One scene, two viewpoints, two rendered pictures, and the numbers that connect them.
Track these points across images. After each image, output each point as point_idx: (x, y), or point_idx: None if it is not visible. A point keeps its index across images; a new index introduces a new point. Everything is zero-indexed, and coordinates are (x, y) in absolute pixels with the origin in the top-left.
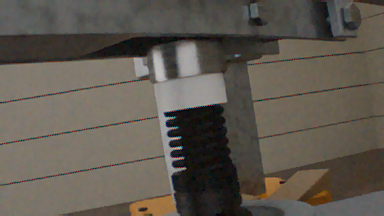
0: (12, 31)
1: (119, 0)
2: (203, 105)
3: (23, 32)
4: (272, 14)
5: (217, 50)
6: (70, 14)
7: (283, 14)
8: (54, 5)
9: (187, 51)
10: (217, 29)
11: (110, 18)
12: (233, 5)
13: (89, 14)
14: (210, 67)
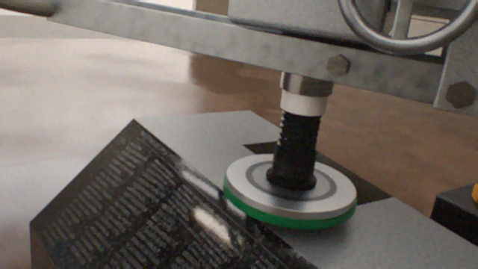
0: (159, 42)
1: (219, 38)
2: (287, 110)
3: (164, 44)
4: (344, 70)
5: (305, 81)
6: (188, 40)
7: (373, 71)
8: (181, 34)
9: (286, 75)
10: (289, 69)
11: (210, 47)
12: (311, 55)
13: (199, 42)
14: (294, 90)
